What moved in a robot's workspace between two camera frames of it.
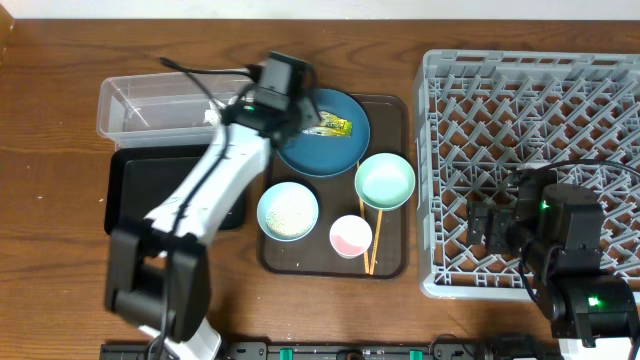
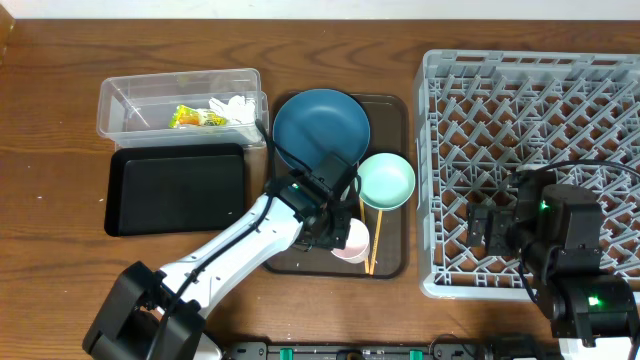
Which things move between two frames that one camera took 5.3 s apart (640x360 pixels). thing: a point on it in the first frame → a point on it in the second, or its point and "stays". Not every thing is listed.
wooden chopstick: (376, 243) stays
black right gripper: (500, 213) stays
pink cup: (350, 236) stays
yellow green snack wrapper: (331, 126) → (187, 116)
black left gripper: (308, 119) → (341, 228)
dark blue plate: (332, 146) stays
